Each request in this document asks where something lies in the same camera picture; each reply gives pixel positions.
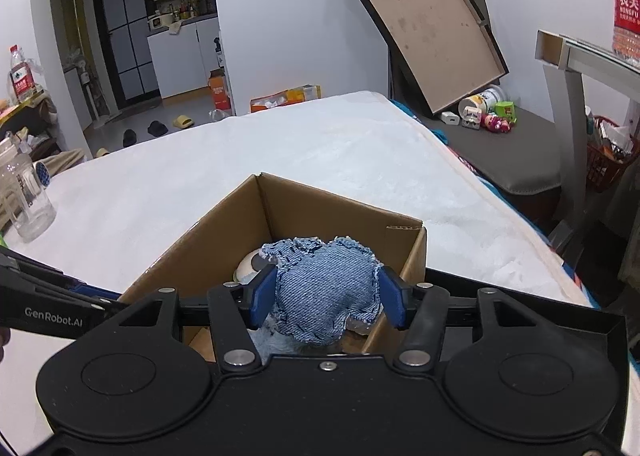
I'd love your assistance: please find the white and yellow can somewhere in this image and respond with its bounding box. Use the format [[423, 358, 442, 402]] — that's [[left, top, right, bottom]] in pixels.
[[457, 85, 507, 116]]

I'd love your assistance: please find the red basket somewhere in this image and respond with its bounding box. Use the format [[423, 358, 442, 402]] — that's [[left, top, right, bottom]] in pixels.
[[585, 115, 640, 193]]

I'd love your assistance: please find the grey-blue fluffy plush toy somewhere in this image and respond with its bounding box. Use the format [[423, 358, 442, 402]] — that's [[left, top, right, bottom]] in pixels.
[[250, 316, 306, 357]]

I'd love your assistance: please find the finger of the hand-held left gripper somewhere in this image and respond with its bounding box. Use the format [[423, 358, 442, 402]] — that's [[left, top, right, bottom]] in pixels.
[[0, 246, 123, 304]]

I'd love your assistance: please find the black-framed cardboard lid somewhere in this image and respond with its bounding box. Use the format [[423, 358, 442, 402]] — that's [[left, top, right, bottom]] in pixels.
[[345, 0, 510, 119]]

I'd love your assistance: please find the small red-label water bottle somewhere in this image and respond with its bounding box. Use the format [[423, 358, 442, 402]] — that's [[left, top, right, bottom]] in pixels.
[[9, 45, 36, 104]]

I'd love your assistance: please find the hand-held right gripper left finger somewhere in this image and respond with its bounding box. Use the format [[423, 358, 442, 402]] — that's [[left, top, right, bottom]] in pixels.
[[102, 266, 278, 372]]

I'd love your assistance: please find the white cabinet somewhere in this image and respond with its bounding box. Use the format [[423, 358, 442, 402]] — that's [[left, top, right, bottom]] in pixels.
[[146, 16, 223, 99]]

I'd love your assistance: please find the black tray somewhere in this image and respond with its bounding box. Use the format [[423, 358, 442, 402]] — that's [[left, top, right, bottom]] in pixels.
[[422, 268, 630, 442]]

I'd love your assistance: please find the brown cardboard box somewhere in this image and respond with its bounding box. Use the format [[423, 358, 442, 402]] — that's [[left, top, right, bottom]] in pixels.
[[120, 172, 428, 362]]

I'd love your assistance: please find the orange carton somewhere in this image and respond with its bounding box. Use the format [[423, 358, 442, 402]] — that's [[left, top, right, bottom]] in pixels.
[[207, 68, 236, 117]]

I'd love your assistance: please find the black glass-pane door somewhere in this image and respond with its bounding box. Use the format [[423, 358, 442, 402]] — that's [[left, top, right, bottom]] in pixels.
[[89, 0, 163, 109]]

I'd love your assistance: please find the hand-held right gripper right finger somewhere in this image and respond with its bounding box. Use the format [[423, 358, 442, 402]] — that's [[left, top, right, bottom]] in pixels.
[[377, 266, 548, 372]]

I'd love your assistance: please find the grey bench seat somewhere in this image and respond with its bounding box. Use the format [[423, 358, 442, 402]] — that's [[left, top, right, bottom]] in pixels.
[[420, 103, 563, 197]]

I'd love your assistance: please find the denim plush toy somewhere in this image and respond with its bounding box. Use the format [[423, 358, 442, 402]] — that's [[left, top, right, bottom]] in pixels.
[[260, 236, 385, 348]]

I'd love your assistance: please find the large red-label water bottle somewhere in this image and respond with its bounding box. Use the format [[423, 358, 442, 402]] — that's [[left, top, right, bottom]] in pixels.
[[610, 0, 640, 69]]

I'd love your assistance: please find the orange paper bag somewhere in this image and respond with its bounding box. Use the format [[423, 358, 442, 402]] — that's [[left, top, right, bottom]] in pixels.
[[250, 91, 291, 113]]

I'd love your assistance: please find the clear jug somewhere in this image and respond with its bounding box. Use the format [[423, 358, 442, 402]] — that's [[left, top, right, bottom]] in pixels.
[[0, 133, 57, 243]]

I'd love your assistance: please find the white soft toy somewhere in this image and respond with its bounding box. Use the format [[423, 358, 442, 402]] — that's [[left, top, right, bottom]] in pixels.
[[232, 250, 273, 284]]

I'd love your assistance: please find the pink doll toy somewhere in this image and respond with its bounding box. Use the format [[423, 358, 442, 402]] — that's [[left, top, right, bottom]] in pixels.
[[481, 113, 516, 135]]

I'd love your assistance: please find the yellow paper bag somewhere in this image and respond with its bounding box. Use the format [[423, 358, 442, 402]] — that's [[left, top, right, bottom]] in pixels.
[[287, 85, 322, 102]]

